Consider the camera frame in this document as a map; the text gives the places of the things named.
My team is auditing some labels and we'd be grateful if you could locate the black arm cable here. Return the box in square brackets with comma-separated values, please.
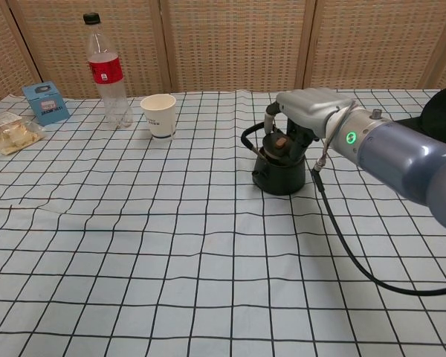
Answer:
[310, 111, 446, 297]

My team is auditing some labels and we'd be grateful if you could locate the white paper cup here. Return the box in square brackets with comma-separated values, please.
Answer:
[140, 94, 178, 141]

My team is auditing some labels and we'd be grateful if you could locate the black cap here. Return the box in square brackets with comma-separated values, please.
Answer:
[392, 82, 446, 153]

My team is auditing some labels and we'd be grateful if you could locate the white blue checked tablecloth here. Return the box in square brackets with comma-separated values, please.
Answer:
[0, 89, 446, 357]

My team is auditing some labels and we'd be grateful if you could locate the packaged bread snack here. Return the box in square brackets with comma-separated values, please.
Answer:
[0, 113, 45, 155]

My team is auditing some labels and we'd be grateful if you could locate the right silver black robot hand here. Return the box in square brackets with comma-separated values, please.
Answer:
[263, 88, 357, 164]

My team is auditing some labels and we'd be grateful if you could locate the clear plastic bottle red label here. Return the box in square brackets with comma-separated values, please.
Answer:
[83, 12, 135, 129]

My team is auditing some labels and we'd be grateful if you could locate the black cast iron teapot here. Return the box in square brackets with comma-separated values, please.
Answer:
[241, 122, 306, 196]

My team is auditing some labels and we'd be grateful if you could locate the black teapot lid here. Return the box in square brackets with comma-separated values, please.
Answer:
[260, 132, 292, 163]

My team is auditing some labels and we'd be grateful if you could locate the woven bamboo folding screen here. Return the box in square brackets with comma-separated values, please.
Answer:
[0, 0, 446, 107]

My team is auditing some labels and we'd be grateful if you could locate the small blue cardboard box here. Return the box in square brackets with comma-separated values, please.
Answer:
[22, 80, 70, 126]

